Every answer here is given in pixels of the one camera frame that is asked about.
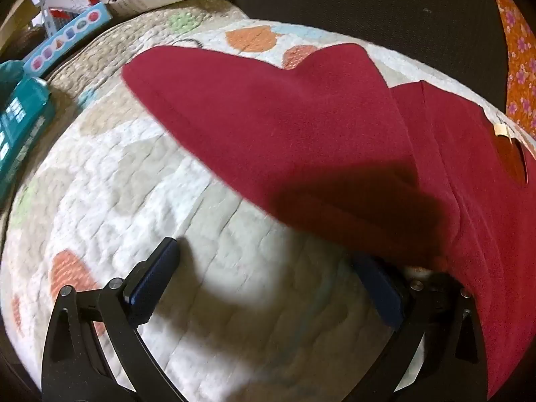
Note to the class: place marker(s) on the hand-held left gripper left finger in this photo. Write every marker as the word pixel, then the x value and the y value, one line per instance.
pixel 154 278

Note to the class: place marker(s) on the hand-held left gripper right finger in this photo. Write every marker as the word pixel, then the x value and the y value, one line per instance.
pixel 379 289

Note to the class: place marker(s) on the dark red shirt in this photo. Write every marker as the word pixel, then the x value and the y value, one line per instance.
pixel 293 134

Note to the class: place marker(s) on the quilted patterned blanket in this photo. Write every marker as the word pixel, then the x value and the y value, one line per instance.
pixel 146 176

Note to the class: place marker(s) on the teal box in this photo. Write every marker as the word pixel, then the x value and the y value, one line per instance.
pixel 25 121

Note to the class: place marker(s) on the light blue printed box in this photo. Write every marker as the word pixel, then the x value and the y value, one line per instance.
pixel 63 44

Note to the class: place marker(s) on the orange floral cloth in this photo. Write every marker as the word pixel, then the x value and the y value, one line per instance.
pixel 521 71

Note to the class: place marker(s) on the dark brown mat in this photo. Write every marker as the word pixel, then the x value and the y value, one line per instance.
pixel 377 12

